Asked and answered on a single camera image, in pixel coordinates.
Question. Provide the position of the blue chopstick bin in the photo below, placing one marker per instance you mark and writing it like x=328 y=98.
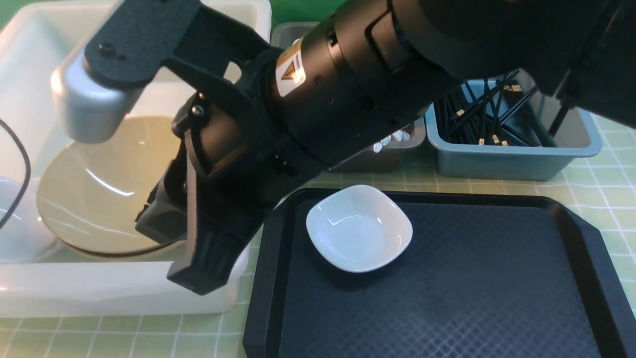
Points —
x=575 y=136

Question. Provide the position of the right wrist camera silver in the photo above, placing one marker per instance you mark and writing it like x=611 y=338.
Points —
x=88 y=112

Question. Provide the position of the green checked tablecloth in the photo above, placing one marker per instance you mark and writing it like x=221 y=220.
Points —
x=601 y=189

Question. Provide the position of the bundle of black chopsticks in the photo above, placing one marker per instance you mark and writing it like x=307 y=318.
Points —
x=491 y=113

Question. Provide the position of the green cloth backdrop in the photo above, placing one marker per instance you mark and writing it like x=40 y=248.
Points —
x=302 y=10

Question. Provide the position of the pile of white spoons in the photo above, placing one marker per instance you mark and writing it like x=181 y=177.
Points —
x=398 y=136

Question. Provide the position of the black serving tray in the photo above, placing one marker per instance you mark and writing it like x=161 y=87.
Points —
x=485 y=276

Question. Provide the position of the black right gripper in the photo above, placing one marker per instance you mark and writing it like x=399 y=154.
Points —
x=252 y=133

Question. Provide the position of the white dish in tub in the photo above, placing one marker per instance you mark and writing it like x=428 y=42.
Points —
x=25 y=238

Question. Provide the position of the grey spoon bin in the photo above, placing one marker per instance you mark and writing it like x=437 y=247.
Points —
x=389 y=158

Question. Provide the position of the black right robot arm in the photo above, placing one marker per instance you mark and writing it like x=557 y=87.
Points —
x=388 y=60

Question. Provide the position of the tan noodle bowl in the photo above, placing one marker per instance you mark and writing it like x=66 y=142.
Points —
x=90 y=194

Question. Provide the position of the white square dish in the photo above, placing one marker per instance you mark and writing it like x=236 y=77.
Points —
x=359 y=229

